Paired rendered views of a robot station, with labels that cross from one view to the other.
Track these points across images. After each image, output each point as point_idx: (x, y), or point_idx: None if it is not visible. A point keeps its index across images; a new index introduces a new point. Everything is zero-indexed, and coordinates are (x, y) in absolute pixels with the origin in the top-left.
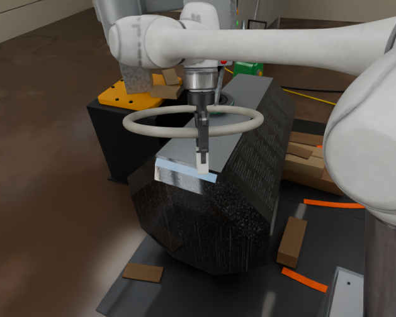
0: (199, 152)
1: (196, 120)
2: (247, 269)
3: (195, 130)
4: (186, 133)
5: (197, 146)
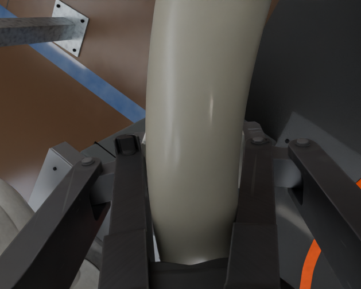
0: (120, 151)
1: (99, 288)
2: None
3: (155, 203)
4: (145, 117)
5: (245, 143)
